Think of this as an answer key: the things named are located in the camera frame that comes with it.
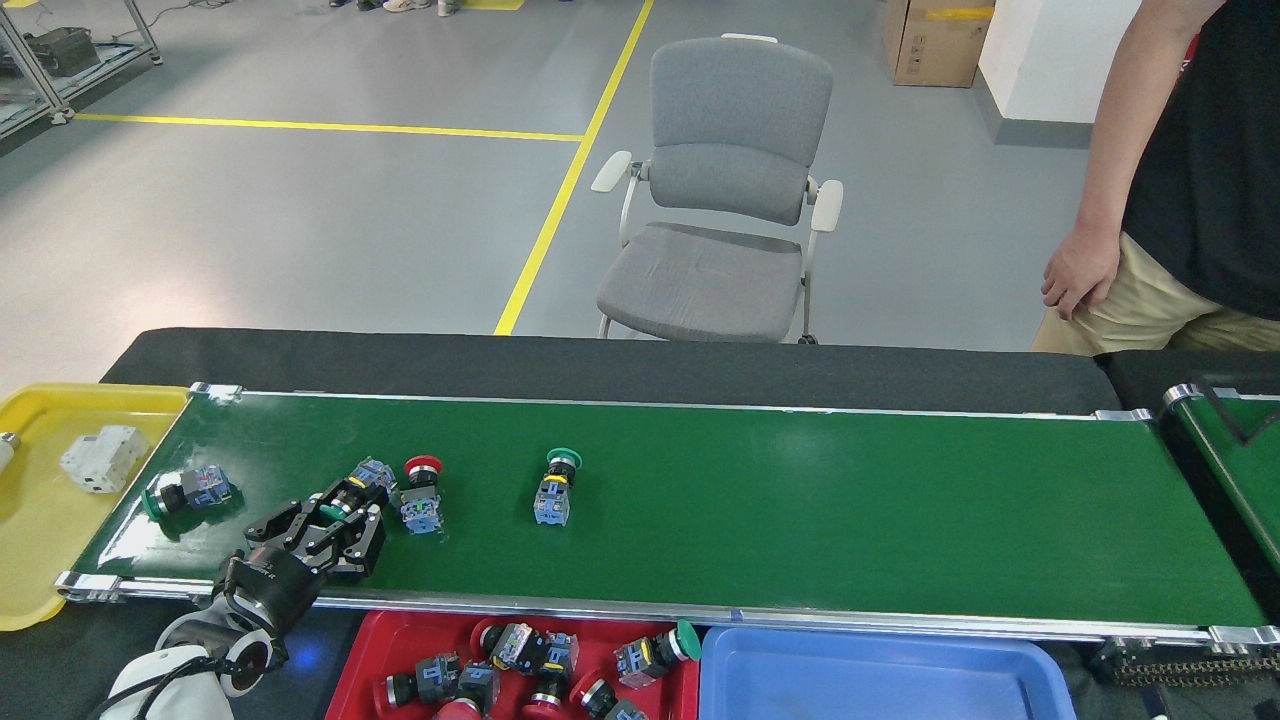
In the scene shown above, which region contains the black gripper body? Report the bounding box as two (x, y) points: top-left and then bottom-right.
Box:
(212, 545), (323, 633)

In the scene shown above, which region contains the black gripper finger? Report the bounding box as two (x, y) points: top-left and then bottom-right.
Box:
(305, 507), (387, 583)
(243, 492), (346, 546)

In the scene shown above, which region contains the red plastic tray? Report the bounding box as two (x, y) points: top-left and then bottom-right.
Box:
(325, 610), (701, 720)

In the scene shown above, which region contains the yellow plastic tray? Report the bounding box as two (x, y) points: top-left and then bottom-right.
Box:
(0, 383), (191, 633)

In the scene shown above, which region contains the long green conveyor belt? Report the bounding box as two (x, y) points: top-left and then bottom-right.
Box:
(55, 382), (1280, 646)

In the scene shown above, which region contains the blue plastic tray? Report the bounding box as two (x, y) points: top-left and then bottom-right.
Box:
(698, 626), (1079, 720)

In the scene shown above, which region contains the short green conveyor belt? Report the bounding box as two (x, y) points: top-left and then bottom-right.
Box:
(1163, 383), (1280, 576)

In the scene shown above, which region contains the person's right hand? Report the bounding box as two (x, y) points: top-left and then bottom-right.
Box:
(1040, 225), (1123, 322)

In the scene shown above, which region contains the white circuit breaker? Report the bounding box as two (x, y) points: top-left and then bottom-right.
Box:
(59, 425), (150, 495)

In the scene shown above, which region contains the grey office chair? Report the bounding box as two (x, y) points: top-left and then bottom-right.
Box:
(590, 33), (845, 345)

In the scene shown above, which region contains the black box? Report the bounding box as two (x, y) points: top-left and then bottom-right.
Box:
(25, 27), (99, 78)

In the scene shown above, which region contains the cardboard box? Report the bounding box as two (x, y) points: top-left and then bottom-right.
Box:
(883, 0), (998, 89)

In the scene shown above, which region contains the silver metal frame rack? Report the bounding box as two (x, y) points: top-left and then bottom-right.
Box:
(0, 0), (163, 138)

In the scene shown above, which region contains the conveyor drive chain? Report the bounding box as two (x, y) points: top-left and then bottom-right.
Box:
(1095, 640), (1280, 686)

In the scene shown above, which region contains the black guide bracket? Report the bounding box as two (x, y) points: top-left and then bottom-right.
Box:
(1195, 377), (1280, 447)

